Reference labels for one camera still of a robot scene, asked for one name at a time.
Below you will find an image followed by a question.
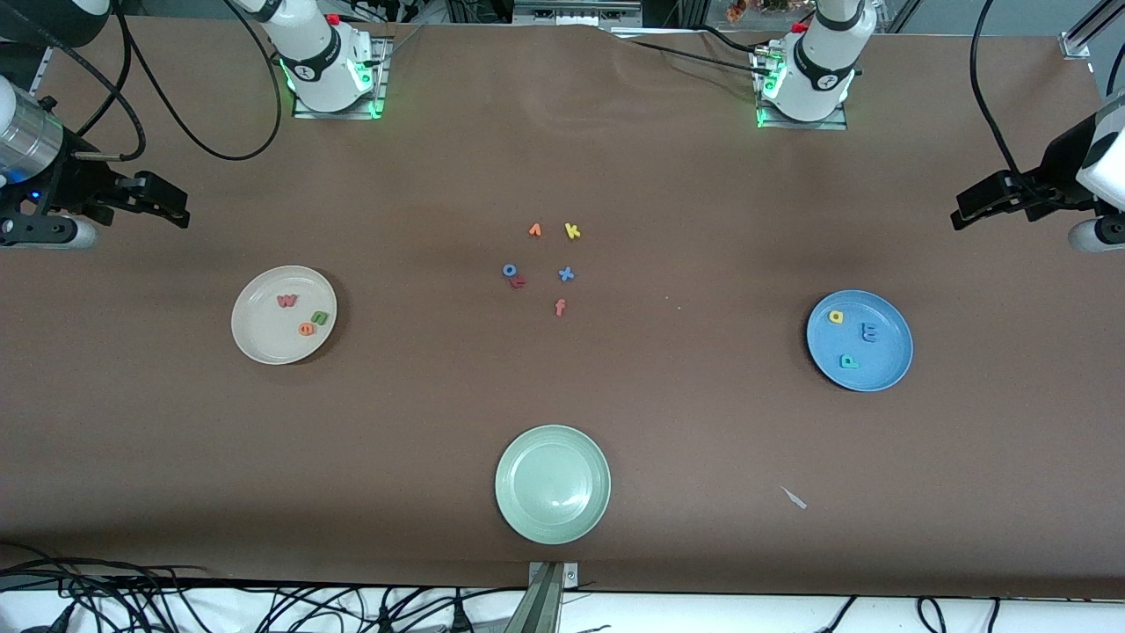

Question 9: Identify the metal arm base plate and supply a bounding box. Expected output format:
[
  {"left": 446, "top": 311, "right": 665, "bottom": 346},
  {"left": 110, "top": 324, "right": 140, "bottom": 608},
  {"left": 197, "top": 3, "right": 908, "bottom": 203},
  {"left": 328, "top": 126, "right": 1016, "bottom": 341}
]
[
  {"left": 293, "top": 40, "right": 388, "bottom": 120},
  {"left": 754, "top": 51, "right": 850, "bottom": 132}
]

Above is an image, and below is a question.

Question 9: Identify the blue plate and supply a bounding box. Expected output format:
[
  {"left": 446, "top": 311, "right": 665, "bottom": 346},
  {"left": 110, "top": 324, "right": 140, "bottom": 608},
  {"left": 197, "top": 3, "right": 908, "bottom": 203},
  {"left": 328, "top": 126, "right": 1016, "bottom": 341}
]
[{"left": 806, "top": 289, "right": 915, "bottom": 393}]

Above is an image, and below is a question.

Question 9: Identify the beige brown plate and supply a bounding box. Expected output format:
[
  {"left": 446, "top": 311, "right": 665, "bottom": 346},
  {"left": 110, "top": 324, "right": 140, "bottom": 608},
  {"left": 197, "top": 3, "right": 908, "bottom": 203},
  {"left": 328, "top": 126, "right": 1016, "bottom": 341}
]
[{"left": 230, "top": 265, "right": 338, "bottom": 366}]

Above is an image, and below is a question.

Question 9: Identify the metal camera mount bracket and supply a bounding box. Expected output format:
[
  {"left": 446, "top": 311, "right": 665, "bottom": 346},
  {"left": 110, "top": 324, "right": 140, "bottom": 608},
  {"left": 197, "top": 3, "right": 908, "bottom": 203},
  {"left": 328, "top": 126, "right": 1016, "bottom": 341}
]
[{"left": 505, "top": 561, "right": 581, "bottom": 633}]

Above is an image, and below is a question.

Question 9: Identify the black cable on table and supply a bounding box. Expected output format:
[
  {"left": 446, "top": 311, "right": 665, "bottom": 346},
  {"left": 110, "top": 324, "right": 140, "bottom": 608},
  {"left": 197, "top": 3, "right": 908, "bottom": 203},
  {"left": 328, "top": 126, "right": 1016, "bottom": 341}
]
[
  {"left": 693, "top": 25, "right": 776, "bottom": 55},
  {"left": 626, "top": 38, "right": 767, "bottom": 75}
]

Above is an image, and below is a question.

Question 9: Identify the pale green plate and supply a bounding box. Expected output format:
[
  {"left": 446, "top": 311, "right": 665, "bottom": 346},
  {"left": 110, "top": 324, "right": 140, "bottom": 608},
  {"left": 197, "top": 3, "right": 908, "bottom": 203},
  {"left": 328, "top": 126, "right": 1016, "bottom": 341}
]
[{"left": 494, "top": 425, "right": 612, "bottom": 546}]

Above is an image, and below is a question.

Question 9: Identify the tangle of black cables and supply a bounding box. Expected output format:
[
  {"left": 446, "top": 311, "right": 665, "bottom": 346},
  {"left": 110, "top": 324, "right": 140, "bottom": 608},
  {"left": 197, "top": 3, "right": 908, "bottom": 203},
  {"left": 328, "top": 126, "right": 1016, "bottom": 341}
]
[{"left": 0, "top": 541, "right": 528, "bottom": 633}]

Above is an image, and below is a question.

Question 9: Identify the brown table cover sheet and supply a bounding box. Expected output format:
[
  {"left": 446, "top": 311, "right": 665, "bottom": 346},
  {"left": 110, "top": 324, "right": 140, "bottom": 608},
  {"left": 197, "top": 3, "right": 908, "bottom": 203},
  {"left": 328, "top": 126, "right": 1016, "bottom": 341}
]
[{"left": 0, "top": 16, "right": 1125, "bottom": 600}]

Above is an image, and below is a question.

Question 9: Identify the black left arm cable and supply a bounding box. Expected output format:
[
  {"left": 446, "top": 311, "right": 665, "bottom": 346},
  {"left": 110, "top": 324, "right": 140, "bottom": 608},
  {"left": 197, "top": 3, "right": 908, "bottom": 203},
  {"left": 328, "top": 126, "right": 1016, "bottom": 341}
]
[{"left": 969, "top": 0, "right": 1026, "bottom": 177}]

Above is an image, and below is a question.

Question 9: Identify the aluminium frame profile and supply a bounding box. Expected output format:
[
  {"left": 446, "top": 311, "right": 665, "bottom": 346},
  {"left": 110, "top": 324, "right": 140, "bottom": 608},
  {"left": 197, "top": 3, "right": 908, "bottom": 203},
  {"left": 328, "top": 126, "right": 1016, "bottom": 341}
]
[{"left": 1059, "top": 0, "right": 1125, "bottom": 61}]

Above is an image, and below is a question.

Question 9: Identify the long black arm cable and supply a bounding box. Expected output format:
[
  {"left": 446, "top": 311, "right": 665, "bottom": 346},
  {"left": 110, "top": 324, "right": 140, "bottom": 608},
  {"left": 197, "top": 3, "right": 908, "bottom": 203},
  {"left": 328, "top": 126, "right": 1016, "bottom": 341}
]
[{"left": 112, "top": 0, "right": 283, "bottom": 163}]

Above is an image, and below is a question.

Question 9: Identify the grey box behind table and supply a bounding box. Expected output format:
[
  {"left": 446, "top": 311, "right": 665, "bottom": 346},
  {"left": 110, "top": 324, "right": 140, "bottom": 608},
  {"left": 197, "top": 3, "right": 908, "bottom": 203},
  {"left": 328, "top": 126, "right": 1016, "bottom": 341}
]
[{"left": 512, "top": 0, "right": 642, "bottom": 25}]

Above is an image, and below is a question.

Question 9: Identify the orange brown background object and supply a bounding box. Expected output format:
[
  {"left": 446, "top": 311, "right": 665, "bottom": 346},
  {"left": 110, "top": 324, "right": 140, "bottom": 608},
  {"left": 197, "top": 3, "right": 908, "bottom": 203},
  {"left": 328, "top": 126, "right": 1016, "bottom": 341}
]
[{"left": 725, "top": 0, "right": 792, "bottom": 24}]

